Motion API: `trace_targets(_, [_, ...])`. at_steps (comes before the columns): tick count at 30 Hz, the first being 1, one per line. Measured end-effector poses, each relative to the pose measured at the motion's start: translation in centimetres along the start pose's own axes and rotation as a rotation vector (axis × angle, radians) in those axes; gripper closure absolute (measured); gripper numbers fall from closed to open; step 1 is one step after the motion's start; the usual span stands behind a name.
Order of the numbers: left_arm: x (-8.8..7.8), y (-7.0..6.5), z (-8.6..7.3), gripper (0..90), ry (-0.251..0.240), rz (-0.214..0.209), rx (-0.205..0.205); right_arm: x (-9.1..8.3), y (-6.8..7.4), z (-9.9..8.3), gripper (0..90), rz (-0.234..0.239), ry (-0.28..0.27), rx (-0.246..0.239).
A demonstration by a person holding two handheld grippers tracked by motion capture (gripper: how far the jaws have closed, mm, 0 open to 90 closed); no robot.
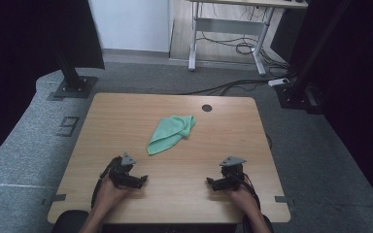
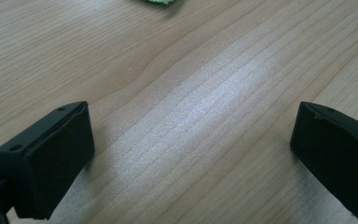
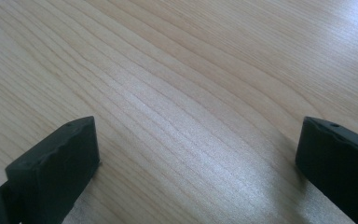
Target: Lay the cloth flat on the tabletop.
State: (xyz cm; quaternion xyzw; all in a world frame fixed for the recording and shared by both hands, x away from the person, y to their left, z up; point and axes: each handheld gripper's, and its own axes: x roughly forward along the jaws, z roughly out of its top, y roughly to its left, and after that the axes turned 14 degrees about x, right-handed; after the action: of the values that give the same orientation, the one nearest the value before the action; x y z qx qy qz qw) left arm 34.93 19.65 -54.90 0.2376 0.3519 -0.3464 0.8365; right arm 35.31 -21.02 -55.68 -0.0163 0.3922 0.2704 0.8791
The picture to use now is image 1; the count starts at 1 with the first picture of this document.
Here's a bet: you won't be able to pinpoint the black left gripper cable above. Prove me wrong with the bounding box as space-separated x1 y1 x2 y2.
90 157 119 210

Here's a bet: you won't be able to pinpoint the white desk frame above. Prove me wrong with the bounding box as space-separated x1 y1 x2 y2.
187 0 309 77

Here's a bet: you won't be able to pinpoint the white power strip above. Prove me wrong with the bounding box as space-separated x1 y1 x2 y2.
267 77 291 88

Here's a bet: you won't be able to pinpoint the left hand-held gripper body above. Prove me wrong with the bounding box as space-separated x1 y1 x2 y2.
100 151 138 189

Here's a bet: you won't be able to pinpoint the black floor cables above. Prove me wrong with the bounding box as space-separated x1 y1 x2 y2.
176 72 297 97

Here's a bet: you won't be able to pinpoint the person's right hand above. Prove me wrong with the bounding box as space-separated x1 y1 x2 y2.
228 185 260 215

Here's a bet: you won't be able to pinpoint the dark curtain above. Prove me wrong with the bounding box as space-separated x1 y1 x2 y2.
288 0 373 216
0 0 106 170

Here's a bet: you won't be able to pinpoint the person's left hand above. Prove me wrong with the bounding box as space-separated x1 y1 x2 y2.
92 176 131 212

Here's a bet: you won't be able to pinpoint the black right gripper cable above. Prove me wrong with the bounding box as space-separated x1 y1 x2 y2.
239 173 262 210

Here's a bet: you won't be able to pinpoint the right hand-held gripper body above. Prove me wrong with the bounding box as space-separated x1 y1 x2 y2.
219 155 248 192

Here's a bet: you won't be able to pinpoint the coiled black cables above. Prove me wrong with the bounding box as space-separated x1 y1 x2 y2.
196 30 289 71

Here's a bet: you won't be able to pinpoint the green cloth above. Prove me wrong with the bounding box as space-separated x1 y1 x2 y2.
147 115 197 156

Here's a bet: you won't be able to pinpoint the black computer case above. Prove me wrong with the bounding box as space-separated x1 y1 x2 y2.
269 8 303 63

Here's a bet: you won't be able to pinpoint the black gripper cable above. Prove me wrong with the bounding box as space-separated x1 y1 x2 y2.
239 173 262 210
90 157 119 210

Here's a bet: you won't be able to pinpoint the black metal stand with base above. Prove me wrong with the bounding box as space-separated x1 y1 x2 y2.
274 0 353 115
51 45 99 100

